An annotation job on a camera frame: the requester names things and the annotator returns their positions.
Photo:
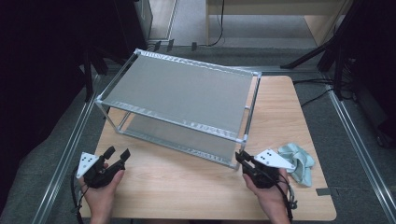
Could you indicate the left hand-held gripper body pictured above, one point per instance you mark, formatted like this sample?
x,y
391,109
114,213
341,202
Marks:
x,y
96,174

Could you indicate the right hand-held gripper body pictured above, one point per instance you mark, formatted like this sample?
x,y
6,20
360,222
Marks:
x,y
264,174

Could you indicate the light blue cloth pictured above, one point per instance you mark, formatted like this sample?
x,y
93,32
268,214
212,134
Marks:
x,y
299,161

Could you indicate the silver two-tier metal rack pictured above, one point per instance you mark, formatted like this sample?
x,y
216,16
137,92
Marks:
x,y
186,93

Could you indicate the person's left hand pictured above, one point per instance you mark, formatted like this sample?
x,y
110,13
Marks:
x,y
99,199

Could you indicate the person's right hand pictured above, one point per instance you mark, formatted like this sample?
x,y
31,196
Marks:
x,y
271,199

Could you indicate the grey tape piece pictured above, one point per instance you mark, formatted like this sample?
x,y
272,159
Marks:
x,y
323,191

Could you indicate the black tripod stand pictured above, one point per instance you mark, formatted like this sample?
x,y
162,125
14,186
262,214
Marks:
x,y
334,46
88,74

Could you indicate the dark curtain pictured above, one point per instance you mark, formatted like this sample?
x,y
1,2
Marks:
x,y
37,77

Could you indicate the black cabinet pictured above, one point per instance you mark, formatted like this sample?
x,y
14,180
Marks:
x,y
132,28

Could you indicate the light wooden desk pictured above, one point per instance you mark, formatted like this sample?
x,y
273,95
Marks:
x,y
320,21

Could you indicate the aluminium floor rail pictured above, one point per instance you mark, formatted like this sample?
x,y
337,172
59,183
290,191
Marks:
x,y
67,155
355,130

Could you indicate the small black bracket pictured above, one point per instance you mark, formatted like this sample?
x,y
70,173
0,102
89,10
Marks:
x,y
170,45
156,46

